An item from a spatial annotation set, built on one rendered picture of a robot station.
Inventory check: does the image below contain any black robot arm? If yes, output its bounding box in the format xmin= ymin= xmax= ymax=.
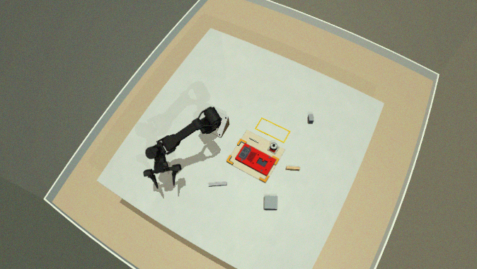
xmin=145 ymin=106 xmax=222 ymax=173

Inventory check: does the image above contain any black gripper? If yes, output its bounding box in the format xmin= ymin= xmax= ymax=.
xmin=143 ymin=155 xmax=181 ymax=188

